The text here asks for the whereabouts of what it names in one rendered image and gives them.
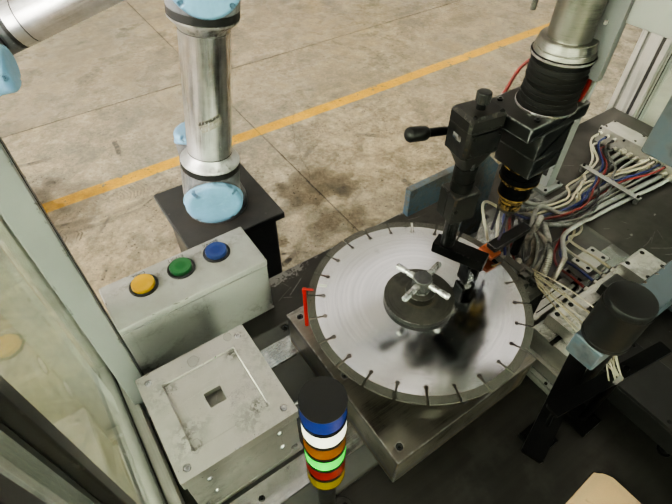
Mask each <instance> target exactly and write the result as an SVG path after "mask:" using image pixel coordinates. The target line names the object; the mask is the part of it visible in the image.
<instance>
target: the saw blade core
mask: <svg viewBox="0 0 672 504"><path fill-rule="evenodd" d="M389 229H390V231H391V233H392V234H390V232H389ZM389 229H388V228H386V229H381V230H377V231H374V232H371V233H368V236H369V237H370V238H372V239H369V237H368V236H367V234H365V235H363V236H361V237H358V238H356V239H355V240H353V241H351V242H350V243H348V244H349V245H350V246H351V247H354V249H352V248H351V247H350V246H349V245H348V244H347V245H345V246H344V247H342V248H341V249H340V250H339V251H338V252H337V253H336V254H335V255H334V256H333V257H332V258H333V259H332V258H331V259H330V261H329V262H328V263H327V265H326V266H325V268H324V270H323V272H322V274H321V275H322V276H320V278H319V281H318V284H326V285H327V286H326V287H319V286H317V289H316V294H315V295H316V296H315V306H316V314H317V317H322V318H317V319H318V322H319V325H320V328H321V330H322V333H323V335H324V337H325V338H326V340H327V339H329V338H332V336H335V337H336V338H332V339H330V340H327V342H328V343H329V345H330V346H331V348H332V349H333V350H334V352H335V353H336V354H337V355H338V356H339V357H340V358H341V359H342V361H343V360H345V359H346V358H347V356H348V355H351V357H350V358H348V359H347V360H345V361H344V362H345V363H346V364H347V365H348V366H349V367H350V368H352V369H353V370H354V371H356V372H357V373H359V374H360V375H362V376H363V377H365V379H366V378H367V376H368V375H369V371H373V373H372V374H371V375H370V377H369V378H368V380H370V381H372V382H374V383H376V384H378V385H381V386H383V387H386V388H389V389H392V390H394V391H395V387H396V382H399V383H400V384H399V385H398V388H397V391H398V392H402V393H407V394H413V395H421V396H426V389H425V388H424V387H425V386H427V387H428V397H429V396H444V395H452V394H457V392H456V390H455V387H453V384H456V388H457V391H458V393H459V394H460V393H462V392H466V391H469V390H472V389H474V388H477V387H479V386H481V385H483V384H484V383H483V381H484V382H485V383H486V384H487V382H489V381H491V380H492V379H494V378H495V377H496V376H498V375H499V374H500V373H501V372H502V371H504V370H505V369H506V368H507V366H508V365H509V364H510V363H511V362H512V360H513V359H514V357H515V356H516V354H517V352H518V350H519V349H520V348H518V347H521V343H522V340H523V337H524V332H525V326H523V325H526V324H525V310H524V305H523V301H522V298H521V295H520V293H519V291H518V289H517V287H516V285H515V282H513V280H512V278H511V277H510V275H509V274H508V273H507V271H506V270H505V269H504V268H503V267H502V266H501V264H498V263H499V262H498V261H496V260H495V259H493V260H492V261H490V260H489V259H487V262H486V264H485V266H484V268H483V269H482V271H481V272H479V275H478V278H477V280H475V281H474V280H473V281H471V282H468V283H467V284H465V285H464V284H463V283H462V281H461V280H460V279H459V278H458V277H457V273H458V270H459V266H460V263H458V262H455V261H453V260H451V259H448V258H446V257H444V256H441V255H439V254H436V253H434V252H432V251H431V248H432V244H433V242H434V240H435V239H436V237H437V236H438V234H442V233H443V231H440V230H436V235H433V234H434V232H435V229H431V228H424V227H413V232H414V233H412V232H411V231H412V229H411V227H393V228H389ZM334 259H336V260H339V262H337V261H336V260H334ZM437 261H439V262H441V264H442V266H441V267H440V268H439V269H438V270H437V271H436V272H435V274H437V275H439V276H440V277H442V278H443V279H444V280H445V281H446V282H447V283H448V284H449V285H450V287H451V288H452V290H453V293H454V297H455V304H454V308H453V311H452V313H451V315H450V317H449V318H448V319H447V320H446V321H445V322H443V323H442V324H440V325H438V326H435V327H431V328H414V327H410V326H407V325H404V324H402V323H401V322H399V321H397V320H396V319H395V318H394V317H393V316H392V315H391V314H390V313H389V312H388V310H387V308H386V306H385V303H384V289H385V286H386V284H387V282H388V281H389V279H390V278H391V277H392V276H394V275H395V274H397V273H399V272H401V271H399V270H397V269H396V265H397V264H398V263H400V264H402V265H403V266H405V267H406V268H408V269H423V270H427V271H428V270H429V269H430V268H431V267H432V266H433V265H434V264H435V263H436V262H437ZM496 264H498V265H496ZM492 265H496V266H495V267H492ZM324 276H326V277H327V276H329V277H330V278H326V277H324ZM510 282H513V283H510ZM505 283H509V284H505ZM322 295H325V297H322ZM513 302H516V304H514V303H513ZM324 315H326V316H327V317H326V318H324V317H323V316H324ZM515 322H517V323H518V325H516V324H515ZM519 324H522V325H519ZM510 343H513V345H510ZM514 345H516V346H518V347H516V346H514ZM497 361H500V362H501V364H502V365H504V366H505V367H506V368H505V367H504V366H502V365H501V364H499V363H497ZM478 375H480V376H481V378H482V380H483V381H482V380H481V379H480V378H478ZM484 385H485V384H484Z"/></svg>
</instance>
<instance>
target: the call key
mask: <svg viewBox="0 0 672 504"><path fill-rule="evenodd" d="M155 284H156V282H155V280H154V277H153V276H152V275H150V274H141V275H138V276H136V277H135V278H134V279H133V280H132V282H131V288H132V290H133V292H135V293H137V294H144V293H147V292H149V291H151V290H152V289H153V288H154V286H155Z"/></svg>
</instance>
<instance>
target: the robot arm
mask: <svg viewBox="0 0 672 504"><path fill-rule="evenodd" d="M123 1H125V0H1V1H0V96H2V95H5V94H11V93H15V92H17V91H18V90H19V89H20V87H21V79H20V77H21V74H20V70H19V67H18V65H17V62H16V60H15V58H14V56H13V55H15V54H17V53H19V52H21V51H23V50H25V49H27V48H29V47H31V46H33V45H35V44H37V43H39V42H41V41H43V40H45V39H47V38H49V37H51V36H53V35H55V34H57V33H60V32H62V31H64V30H66V29H68V28H70V27H72V26H74V25H76V24H78V23H80V22H82V21H84V20H86V19H88V18H90V17H92V16H94V15H96V14H98V13H100V12H102V11H104V10H106V9H108V8H110V7H112V6H114V5H116V4H118V3H120V2H123ZM164 4H165V13H166V16H167V18H168V19H169V20H171V21H172V22H173V23H174V24H175V25H176V26H177V37H178V48H179V60H180V72H181V83H182V95H183V107H184V118H185V121H184V122H183V123H181V124H179V125H178V126H177V127H176V128H175V130H174V133H173V135H174V143H176V146H177V150H178V154H179V161H180V168H181V177H182V186H183V194H184V198H183V202H184V205H185V207H186V210H187V212H188V213H189V214H190V216H191V217H192V218H193V219H195V220H197V221H199V222H202V223H206V224H219V223H224V222H227V221H230V220H232V219H234V218H236V217H238V216H239V215H240V214H241V213H242V212H243V211H244V210H245V208H246V206H247V202H248V200H247V194H246V190H245V188H244V187H243V185H242V184H241V182H240V157H239V154H238V152H237V151H236V150H235V149H234V148H233V147H232V90H231V29H232V28H233V27H234V26H236V25H237V24H238V23H239V22H240V8H241V0H164Z"/></svg>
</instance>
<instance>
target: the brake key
mask: <svg viewBox="0 0 672 504"><path fill-rule="evenodd" d="M205 254H206V257H207V258H209V259H212V260H217V259H221V258H223V257H224V256H225V255H226V254H227V247H226V245H225V244H224V243H222V242H213V243H210V244H209V245H208V246H207V247H206V249H205Z"/></svg>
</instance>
